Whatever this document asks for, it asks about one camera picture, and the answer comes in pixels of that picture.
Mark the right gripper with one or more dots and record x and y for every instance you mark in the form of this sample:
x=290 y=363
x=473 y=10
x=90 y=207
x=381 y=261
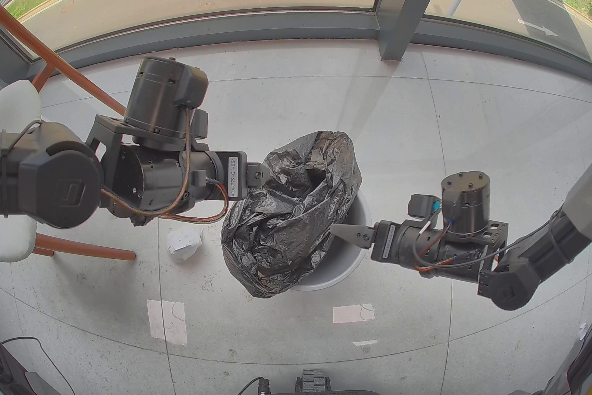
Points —
x=407 y=243

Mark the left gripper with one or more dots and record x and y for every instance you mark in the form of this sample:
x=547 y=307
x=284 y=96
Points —
x=212 y=175

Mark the black plastic bag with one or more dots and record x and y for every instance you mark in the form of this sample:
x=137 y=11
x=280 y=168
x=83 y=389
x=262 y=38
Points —
x=286 y=217

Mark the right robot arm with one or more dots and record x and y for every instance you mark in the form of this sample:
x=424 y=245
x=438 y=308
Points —
x=518 y=277

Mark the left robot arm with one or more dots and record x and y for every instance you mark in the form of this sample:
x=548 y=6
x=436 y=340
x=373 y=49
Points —
x=51 y=180

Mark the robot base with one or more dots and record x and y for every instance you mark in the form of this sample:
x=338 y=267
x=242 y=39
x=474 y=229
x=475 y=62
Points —
x=314 y=381

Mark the white trash bin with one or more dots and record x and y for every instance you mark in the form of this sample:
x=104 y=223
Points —
x=357 y=217

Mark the crumpled black plastic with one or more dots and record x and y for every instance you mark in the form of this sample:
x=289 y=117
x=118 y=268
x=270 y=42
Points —
x=141 y=222

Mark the crumpled white paper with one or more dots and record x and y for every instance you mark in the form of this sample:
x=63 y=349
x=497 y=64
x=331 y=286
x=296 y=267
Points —
x=184 y=245

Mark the red-brown chair with white cushions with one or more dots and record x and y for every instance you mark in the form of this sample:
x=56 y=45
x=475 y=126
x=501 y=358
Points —
x=16 y=111

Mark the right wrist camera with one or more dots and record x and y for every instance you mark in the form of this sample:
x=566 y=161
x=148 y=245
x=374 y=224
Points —
x=423 y=207

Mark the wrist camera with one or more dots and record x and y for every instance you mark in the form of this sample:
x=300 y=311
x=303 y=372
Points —
x=423 y=207
x=201 y=125

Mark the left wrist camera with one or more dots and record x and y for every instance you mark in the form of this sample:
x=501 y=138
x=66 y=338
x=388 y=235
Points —
x=201 y=125

